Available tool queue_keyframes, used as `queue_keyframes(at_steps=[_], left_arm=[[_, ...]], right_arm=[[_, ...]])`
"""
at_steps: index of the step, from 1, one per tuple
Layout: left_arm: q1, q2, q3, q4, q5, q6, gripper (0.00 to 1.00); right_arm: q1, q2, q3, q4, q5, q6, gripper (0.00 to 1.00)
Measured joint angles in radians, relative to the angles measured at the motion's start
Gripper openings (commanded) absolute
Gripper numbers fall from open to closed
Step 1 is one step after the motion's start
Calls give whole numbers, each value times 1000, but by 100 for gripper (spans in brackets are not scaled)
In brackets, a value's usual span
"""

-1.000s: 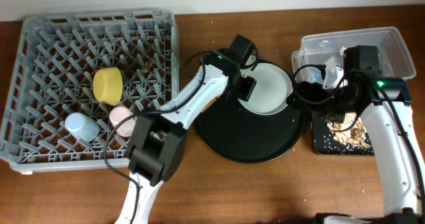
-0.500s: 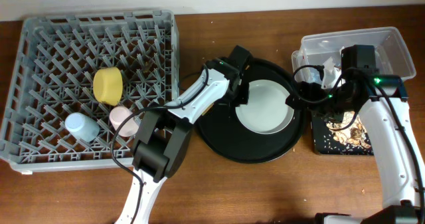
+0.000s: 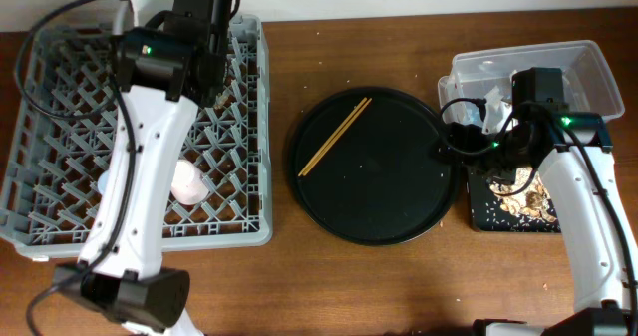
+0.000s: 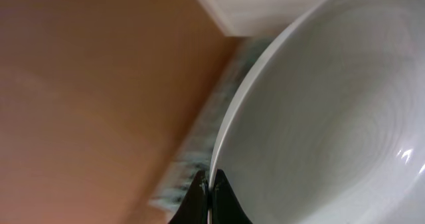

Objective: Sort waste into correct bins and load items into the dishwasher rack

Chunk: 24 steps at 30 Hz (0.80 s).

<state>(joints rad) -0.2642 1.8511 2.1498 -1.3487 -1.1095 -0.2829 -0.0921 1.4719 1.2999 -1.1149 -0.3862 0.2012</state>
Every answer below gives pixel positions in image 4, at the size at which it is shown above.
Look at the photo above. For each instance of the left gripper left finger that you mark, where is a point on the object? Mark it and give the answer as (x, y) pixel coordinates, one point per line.
(194, 207)

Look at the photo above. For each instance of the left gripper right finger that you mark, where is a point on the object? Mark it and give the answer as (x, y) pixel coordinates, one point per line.
(225, 208)

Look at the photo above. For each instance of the grey ceramic plate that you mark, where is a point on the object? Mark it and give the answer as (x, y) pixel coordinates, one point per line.
(328, 125)

